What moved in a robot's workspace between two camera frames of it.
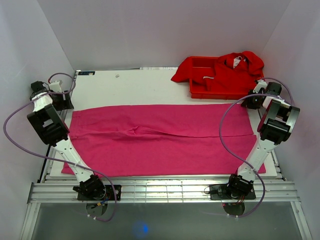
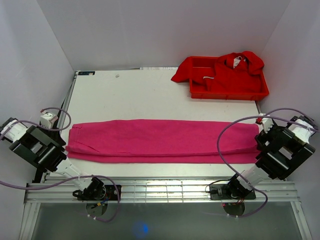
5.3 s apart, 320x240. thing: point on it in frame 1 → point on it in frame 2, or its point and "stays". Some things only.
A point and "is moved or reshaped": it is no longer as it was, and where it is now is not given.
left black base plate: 110,194 stays
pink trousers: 205,140 is moved or reshaped
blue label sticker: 86,73 stays
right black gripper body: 254,103 → 262,136
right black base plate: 226,192 stays
